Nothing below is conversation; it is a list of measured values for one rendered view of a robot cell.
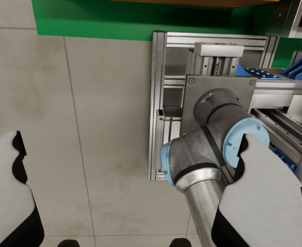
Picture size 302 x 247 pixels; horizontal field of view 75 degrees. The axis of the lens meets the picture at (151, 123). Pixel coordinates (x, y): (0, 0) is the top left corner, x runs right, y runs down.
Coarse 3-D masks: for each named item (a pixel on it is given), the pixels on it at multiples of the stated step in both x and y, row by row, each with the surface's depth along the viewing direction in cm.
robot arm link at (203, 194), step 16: (176, 144) 51; (192, 144) 49; (208, 144) 47; (160, 160) 51; (176, 160) 48; (192, 160) 46; (208, 160) 47; (176, 176) 47; (192, 176) 45; (208, 176) 45; (192, 192) 44; (208, 192) 42; (192, 208) 43; (208, 208) 40; (208, 224) 39; (208, 240) 37
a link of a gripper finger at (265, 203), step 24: (240, 144) 12; (240, 168) 9; (264, 168) 9; (288, 168) 9; (240, 192) 7; (264, 192) 7; (288, 192) 7; (216, 216) 7; (240, 216) 6; (264, 216) 6; (288, 216) 6; (216, 240) 7; (240, 240) 6; (264, 240) 6; (288, 240) 6
